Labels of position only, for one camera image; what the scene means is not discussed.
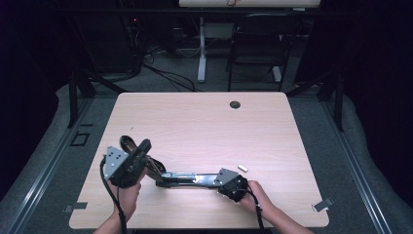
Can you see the white background desk top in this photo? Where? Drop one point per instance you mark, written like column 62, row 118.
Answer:
column 253, row 3

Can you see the person's left hand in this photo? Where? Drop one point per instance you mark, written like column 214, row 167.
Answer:
column 128, row 201

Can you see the black metal frame stand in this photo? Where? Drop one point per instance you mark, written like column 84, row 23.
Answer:
column 339, row 104
column 73, row 97

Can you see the black computer tower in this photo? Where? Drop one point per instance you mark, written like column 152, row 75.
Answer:
column 131, row 45

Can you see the dark grey stapler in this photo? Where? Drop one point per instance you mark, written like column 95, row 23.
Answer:
column 181, row 179

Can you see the tall white desk leg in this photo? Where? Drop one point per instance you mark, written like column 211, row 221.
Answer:
column 202, row 55

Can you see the grey and black tape piece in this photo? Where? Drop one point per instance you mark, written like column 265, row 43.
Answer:
column 323, row 204
column 78, row 206

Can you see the person's right hand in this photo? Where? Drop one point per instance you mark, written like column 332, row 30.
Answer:
column 258, row 198

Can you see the black folding chair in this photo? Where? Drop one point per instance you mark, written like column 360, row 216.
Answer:
column 259, row 48

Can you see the aluminium floor rail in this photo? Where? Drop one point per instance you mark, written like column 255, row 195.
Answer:
column 357, row 172
column 42, row 172

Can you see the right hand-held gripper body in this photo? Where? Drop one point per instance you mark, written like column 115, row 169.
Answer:
column 233, row 188

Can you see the silver staple strip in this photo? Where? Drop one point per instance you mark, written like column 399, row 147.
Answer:
column 242, row 168

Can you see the short white desk leg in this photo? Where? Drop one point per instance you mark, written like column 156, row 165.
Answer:
column 277, row 74

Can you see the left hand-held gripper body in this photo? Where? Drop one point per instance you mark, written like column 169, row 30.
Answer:
column 128, row 169

